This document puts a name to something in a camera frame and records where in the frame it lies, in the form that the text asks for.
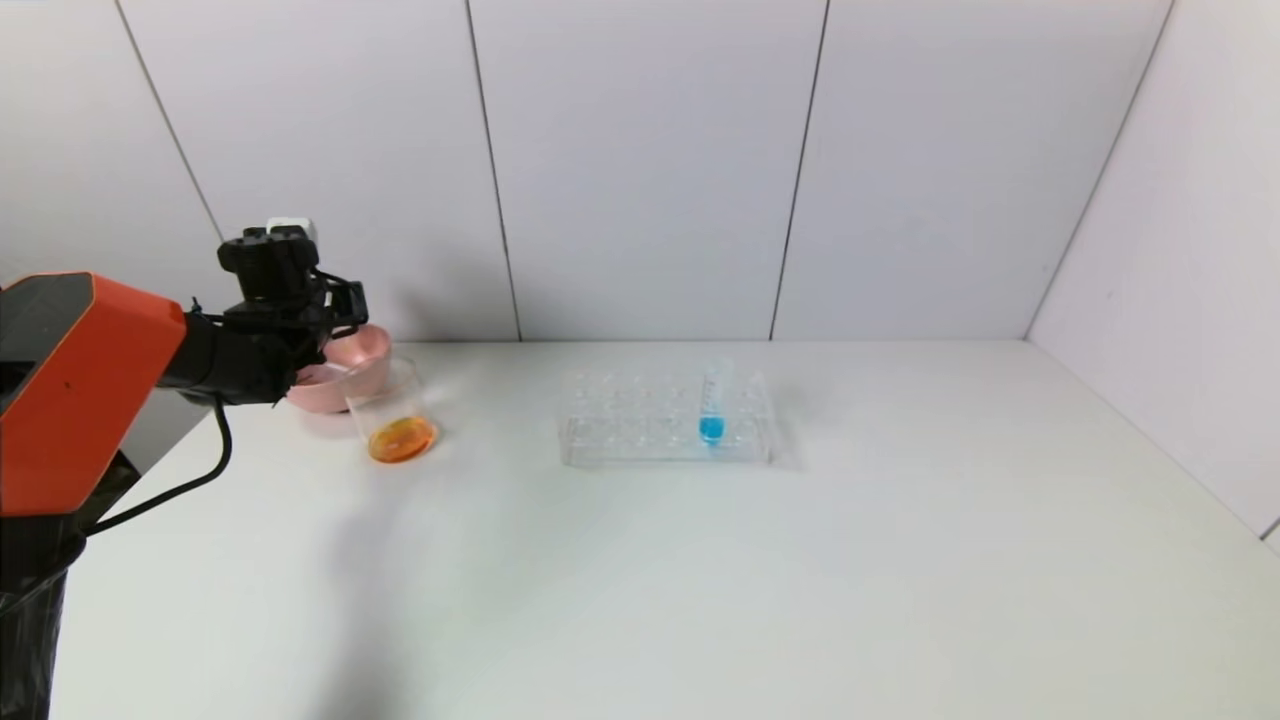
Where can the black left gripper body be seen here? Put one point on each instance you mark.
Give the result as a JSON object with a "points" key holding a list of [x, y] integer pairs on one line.
{"points": [[349, 300]]}

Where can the orange and black left arm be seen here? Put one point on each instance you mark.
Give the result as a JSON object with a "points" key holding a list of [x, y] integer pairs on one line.
{"points": [[90, 390]]}

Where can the clear glass beaker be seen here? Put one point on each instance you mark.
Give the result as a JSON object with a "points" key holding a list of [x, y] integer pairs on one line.
{"points": [[400, 435]]}

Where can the clear plastic test tube rack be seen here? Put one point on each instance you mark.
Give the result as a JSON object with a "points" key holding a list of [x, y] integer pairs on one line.
{"points": [[620, 440]]}

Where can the test tube with blue pigment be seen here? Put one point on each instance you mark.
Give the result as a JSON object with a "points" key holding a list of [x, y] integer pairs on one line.
{"points": [[711, 430]]}

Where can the pink bowl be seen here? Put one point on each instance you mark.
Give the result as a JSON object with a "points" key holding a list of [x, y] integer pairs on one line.
{"points": [[355, 385]]}

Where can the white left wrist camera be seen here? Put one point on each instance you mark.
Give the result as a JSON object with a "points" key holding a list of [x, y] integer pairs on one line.
{"points": [[292, 224]]}

